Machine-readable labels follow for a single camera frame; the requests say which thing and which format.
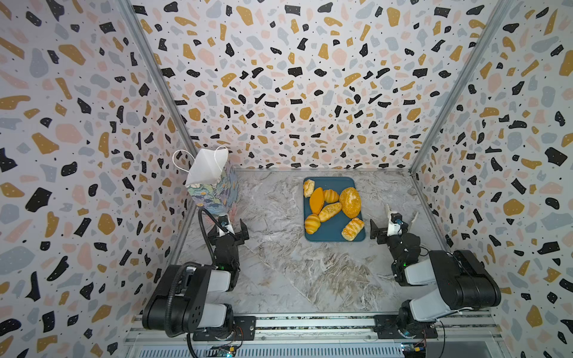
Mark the teal tray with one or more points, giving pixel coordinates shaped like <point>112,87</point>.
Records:
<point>331,231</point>

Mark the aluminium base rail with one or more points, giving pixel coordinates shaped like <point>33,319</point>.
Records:
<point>466,334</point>

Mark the orange oval bread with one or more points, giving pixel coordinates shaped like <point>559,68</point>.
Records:
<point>316,201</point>

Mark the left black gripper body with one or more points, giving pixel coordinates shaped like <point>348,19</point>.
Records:
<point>228,239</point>

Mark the floral paper bag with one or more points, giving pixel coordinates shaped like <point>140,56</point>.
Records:
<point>211,180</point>

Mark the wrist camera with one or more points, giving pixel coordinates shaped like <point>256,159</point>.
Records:
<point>395,225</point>
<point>225,226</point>

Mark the striped croissant bun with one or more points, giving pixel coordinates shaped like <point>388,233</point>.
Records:
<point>312,224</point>

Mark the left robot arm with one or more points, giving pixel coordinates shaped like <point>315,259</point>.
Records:
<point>179,303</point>

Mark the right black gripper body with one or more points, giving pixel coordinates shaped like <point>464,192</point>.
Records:
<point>388,236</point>

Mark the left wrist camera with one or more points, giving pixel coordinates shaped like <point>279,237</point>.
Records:
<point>225,226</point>

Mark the small ridged bun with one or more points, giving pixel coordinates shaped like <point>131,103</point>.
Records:
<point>331,196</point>

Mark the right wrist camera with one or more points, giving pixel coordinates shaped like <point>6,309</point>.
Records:
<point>395,225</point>

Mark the long bread roll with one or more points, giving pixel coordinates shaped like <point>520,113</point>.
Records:
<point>329,211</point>

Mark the braided pastry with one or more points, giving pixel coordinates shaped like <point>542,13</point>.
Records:
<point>352,229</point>

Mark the large round bread loaf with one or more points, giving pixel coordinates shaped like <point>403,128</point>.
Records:
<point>350,200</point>

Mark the small crusty bread piece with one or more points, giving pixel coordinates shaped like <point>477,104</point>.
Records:
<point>308,188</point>

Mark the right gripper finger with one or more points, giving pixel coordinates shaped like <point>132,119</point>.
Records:
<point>413,221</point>
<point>387,210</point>

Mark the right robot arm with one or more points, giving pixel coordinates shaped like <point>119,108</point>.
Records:
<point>461,282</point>

